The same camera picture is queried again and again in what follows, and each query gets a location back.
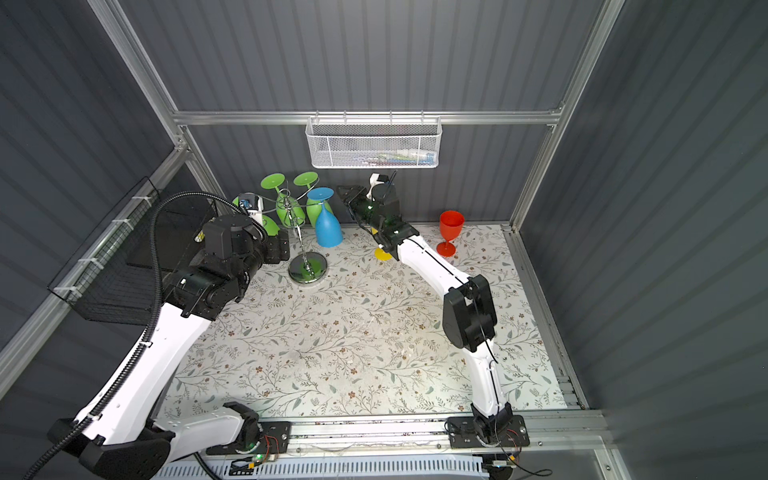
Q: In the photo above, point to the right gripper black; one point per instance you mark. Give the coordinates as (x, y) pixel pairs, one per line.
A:
(354, 201)

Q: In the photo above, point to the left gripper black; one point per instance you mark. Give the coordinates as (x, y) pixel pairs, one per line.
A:
(277, 248)

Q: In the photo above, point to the blue wine glass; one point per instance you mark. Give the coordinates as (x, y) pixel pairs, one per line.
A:
(323, 220)

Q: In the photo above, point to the yellow wine glass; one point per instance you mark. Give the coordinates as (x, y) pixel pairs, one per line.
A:
(382, 255)

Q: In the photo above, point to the red wine glass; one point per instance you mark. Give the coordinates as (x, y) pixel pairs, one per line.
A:
(450, 224)

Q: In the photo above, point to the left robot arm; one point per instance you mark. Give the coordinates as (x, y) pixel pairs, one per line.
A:
(114, 436)

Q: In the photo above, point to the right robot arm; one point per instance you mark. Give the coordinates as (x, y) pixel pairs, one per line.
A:
(469, 316)

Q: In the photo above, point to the chrome wine glass rack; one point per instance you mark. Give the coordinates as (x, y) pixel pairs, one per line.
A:
(306, 267)

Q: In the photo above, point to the items in white basket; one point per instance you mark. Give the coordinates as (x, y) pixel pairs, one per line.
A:
(418, 158)

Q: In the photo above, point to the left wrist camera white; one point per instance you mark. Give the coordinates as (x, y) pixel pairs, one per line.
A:
(253, 204)

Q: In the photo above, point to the white wire mesh basket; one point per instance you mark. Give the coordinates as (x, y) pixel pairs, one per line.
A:
(333, 140)

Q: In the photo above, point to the black wire basket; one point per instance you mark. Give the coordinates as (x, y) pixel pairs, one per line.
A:
(110, 279)

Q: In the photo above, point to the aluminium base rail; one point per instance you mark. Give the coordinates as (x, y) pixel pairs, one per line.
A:
(538, 431)

